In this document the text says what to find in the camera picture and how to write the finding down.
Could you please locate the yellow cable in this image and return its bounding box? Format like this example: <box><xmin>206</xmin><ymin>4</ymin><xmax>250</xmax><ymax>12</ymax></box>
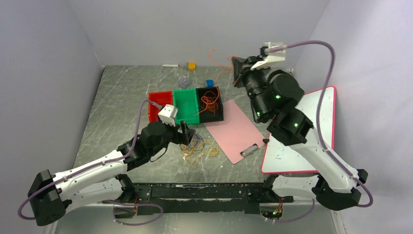
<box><xmin>180</xmin><ymin>139</ymin><xmax>220</xmax><ymax>167</ymax></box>

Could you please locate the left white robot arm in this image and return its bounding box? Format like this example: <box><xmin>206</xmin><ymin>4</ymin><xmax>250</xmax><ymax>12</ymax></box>
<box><xmin>28</xmin><ymin>121</ymin><xmax>196</xmax><ymax>226</ymax></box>

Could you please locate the blue cube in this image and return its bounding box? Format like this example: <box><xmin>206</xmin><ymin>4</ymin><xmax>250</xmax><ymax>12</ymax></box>
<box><xmin>205</xmin><ymin>79</ymin><xmax>215</xmax><ymax>87</ymax></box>

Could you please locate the black plastic bin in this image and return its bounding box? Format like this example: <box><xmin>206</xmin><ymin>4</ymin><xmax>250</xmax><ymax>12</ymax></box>
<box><xmin>195</xmin><ymin>86</ymin><xmax>224</xmax><ymax>123</ymax></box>

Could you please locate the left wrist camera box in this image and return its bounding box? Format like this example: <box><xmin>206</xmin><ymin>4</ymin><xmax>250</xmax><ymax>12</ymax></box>
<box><xmin>158</xmin><ymin>104</ymin><xmax>178</xmax><ymax>127</ymax></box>

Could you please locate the pink clipboard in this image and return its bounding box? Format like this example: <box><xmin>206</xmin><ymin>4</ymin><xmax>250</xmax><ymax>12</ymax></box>
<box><xmin>204</xmin><ymin>99</ymin><xmax>264</xmax><ymax>164</ymax></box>

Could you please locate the orange cable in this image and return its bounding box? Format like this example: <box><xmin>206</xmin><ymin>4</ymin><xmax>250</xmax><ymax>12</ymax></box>
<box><xmin>195</xmin><ymin>48</ymin><xmax>239</xmax><ymax>117</ymax></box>

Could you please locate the red plastic bin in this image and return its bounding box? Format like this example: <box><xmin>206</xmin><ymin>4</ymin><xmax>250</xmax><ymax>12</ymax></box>
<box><xmin>148</xmin><ymin>91</ymin><xmax>173</xmax><ymax>122</ymax></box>

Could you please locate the aluminium rail frame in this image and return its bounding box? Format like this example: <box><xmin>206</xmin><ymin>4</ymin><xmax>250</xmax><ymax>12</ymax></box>
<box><xmin>43</xmin><ymin>181</ymin><xmax>345</xmax><ymax>234</ymax></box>

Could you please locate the yellow cube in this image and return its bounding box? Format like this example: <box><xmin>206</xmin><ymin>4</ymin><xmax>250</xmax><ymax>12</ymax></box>
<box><xmin>187</xmin><ymin>62</ymin><xmax>196</xmax><ymax>71</ymax></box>

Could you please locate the white marker pen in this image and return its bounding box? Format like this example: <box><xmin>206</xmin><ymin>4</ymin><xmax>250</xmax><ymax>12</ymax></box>
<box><xmin>161</xmin><ymin>64</ymin><xmax>180</xmax><ymax>67</ymax></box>

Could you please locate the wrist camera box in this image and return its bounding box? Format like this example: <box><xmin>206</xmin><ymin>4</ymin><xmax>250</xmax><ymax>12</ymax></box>
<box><xmin>158</xmin><ymin>104</ymin><xmax>178</xmax><ymax>127</ymax></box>
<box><xmin>250</xmin><ymin>42</ymin><xmax>286</xmax><ymax>71</ymax></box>

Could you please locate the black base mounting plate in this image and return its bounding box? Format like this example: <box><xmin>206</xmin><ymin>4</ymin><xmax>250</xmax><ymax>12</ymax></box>
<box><xmin>115</xmin><ymin>182</ymin><xmax>293</xmax><ymax>215</ymax></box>

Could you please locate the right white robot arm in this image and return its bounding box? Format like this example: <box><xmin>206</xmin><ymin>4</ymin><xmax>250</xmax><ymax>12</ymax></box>
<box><xmin>231</xmin><ymin>56</ymin><xmax>368</xmax><ymax>211</ymax></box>

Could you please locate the pink-framed whiteboard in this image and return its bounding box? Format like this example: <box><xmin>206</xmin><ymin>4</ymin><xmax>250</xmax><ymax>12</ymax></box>
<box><xmin>262</xmin><ymin>86</ymin><xmax>337</xmax><ymax>174</ymax></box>

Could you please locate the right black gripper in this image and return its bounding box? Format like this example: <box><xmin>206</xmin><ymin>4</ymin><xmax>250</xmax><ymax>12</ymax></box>
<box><xmin>232</xmin><ymin>55</ymin><xmax>272</xmax><ymax>120</ymax></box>

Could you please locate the green plastic bin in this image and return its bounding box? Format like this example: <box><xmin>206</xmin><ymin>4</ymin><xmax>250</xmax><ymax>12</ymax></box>
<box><xmin>172</xmin><ymin>89</ymin><xmax>200</xmax><ymax>125</ymax></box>

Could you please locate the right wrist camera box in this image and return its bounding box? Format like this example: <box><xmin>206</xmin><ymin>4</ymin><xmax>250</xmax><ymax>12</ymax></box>
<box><xmin>250</xmin><ymin>42</ymin><xmax>286</xmax><ymax>71</ymax></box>

